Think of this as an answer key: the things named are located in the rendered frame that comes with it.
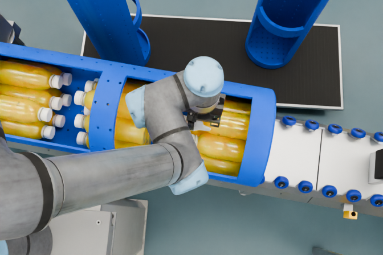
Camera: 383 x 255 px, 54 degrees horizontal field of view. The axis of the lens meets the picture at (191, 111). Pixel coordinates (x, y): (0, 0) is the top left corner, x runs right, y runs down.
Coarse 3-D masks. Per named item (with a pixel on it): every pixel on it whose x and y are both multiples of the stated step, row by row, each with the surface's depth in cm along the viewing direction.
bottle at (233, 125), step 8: (224, 112) 102; (232, 112) 103; (224, 120) 100; (232, 120) 100; (240, 120) 100; (248, 120) 101; (216, 128) 101; (224, 128) 100; (232, 128) 100; (240, 128) 100; (224, 136) 103; (232, 136) 102; (240, 136) 101
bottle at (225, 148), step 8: (200, 136) 105; (208, 136) 104; (216, 136) 104; (200, 144) 104; (208, 144) 103; (216, 144) 103; (224, 144) 103; (232, 144) 103; (240, 144) 103; (200, 152) 105; (208, 152) 104; (216, 152) 103; (224, 152) 103; (232, 152) 103; (240, 152) 102; (232, 160) 104; (240, 160) 103
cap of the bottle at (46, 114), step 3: (45, 108) 108; (48, 108) 109; (42, 111) 107; (45, 111) 107; (48, 111) 108; (51, 111) 110; (42, 114) 107; (45, 114) 107; (48, 114) 108; (51, 114) 110; (42, 117) 107; (45, 117) 107; (48, 117) 108; (51, 117) 110; (42, 120) 108; (45, 120) 108; (48, 120) 109
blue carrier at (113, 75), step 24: (0, 48) 105; (24, 48) 107; (72, 72) 122; (96, 72) 120; (120, 72) 102; (144, 72) 103; (168, 72) 106; (72, 96) 125; (96, 96) 97; (120, 96) 99; (240, 96) 100; (264, 96) 100; (72, 120) 124; (96, 120) 97; (264, 120) 96; (48, 144) 104; (72, 144) 117; (96, 144) 100; (264, 144) 95; (240, 168) 98; (264, 168) 97
